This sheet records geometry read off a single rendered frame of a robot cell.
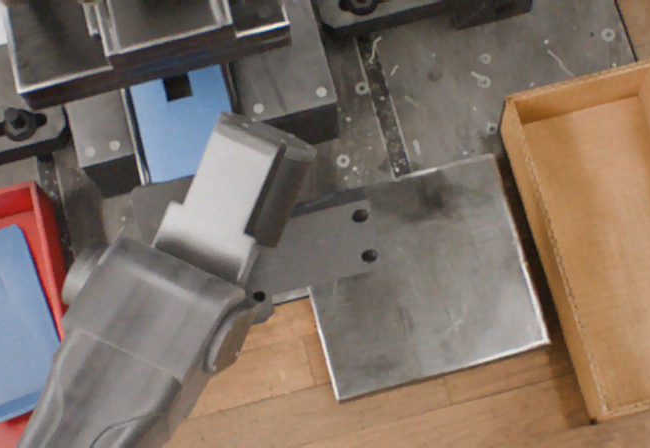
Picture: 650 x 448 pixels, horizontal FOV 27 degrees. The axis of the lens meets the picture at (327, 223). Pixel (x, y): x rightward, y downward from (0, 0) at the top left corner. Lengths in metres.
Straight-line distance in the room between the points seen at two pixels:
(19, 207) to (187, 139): 0.16
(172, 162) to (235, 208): 0.31
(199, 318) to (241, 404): 0.40
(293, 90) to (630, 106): 0.28
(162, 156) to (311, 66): 0.13
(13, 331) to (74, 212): 0.11
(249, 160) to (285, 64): 0.34
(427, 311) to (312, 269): 0.26
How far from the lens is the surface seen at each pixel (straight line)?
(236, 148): 0.69
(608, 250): 1.07
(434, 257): 1.04
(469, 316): 1.03
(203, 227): 0.70
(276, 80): 1.02
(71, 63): 0.88
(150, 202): 0.82
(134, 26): 0.83
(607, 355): 1.05
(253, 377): 1.05
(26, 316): 1.08
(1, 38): 1.17
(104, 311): 0.65
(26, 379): 1.07
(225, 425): 1.05
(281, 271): 0.78
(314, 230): 0.78
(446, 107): 1.10
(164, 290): 0.65
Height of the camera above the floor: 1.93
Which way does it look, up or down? 74 degrees down
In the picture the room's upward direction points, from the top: 10 degrees counter-clockwise
